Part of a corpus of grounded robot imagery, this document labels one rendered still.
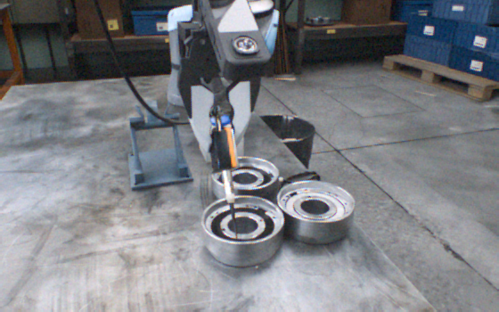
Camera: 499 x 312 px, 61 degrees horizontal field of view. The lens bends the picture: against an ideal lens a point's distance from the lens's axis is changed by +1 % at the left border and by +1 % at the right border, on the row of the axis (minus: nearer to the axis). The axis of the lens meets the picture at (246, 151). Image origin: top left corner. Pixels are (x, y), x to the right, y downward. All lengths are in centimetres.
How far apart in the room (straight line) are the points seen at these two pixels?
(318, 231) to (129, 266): 24
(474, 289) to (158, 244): 147
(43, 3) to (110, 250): 383
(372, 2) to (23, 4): 330
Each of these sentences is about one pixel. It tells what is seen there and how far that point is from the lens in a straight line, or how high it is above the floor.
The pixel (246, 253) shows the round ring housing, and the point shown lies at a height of 83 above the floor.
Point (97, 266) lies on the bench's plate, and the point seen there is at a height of 80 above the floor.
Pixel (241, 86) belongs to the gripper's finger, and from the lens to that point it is 49.
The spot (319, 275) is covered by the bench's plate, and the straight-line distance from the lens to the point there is 52.
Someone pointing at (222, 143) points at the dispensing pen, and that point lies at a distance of 50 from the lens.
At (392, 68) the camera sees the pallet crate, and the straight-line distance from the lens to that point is 469.
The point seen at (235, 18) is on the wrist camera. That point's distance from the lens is 43.
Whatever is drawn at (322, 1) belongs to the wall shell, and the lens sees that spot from 502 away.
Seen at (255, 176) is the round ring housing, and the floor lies 83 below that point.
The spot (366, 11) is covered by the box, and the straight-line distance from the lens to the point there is 471.
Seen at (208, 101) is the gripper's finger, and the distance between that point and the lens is 49.
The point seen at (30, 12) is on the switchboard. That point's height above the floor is 65.
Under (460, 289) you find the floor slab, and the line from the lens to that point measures 184.
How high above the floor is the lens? 114
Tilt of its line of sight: 26 degrees down
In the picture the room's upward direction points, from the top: straight up
